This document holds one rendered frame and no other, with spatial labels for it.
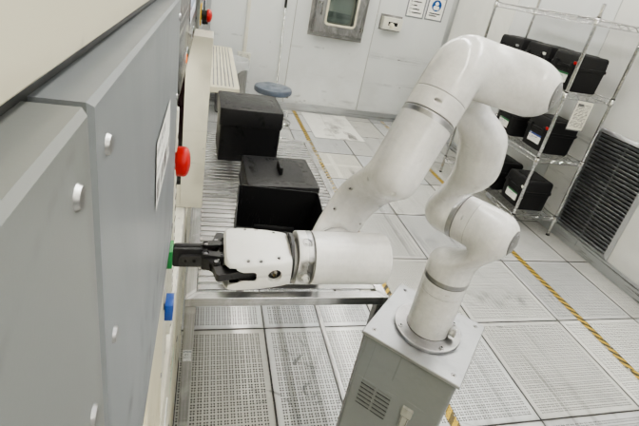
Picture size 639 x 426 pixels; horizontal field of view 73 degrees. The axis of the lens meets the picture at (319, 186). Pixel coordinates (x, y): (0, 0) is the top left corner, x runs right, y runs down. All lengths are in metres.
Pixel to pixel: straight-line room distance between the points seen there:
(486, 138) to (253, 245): 0.52
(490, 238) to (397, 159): 0.46
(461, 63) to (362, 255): 0.33
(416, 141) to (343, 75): 5.05
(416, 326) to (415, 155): 0.69
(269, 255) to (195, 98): 0.74
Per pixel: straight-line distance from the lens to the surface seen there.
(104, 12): 0.19
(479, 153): 0.95
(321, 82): 5.66
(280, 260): 0.64
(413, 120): 0.68
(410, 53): 5.95
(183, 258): 0.66
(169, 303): 0.72
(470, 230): 1.08
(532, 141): 3.87
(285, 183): 1.68
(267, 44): 5.45
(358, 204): 0.76
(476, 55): 0.73
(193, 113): 1.31
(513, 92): 0.81
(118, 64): 0.17
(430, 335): 1.27
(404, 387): 1.31
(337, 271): 0.67
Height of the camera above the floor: 1.60
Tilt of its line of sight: 26 degrees down
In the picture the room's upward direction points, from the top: 11 degrees clockwise
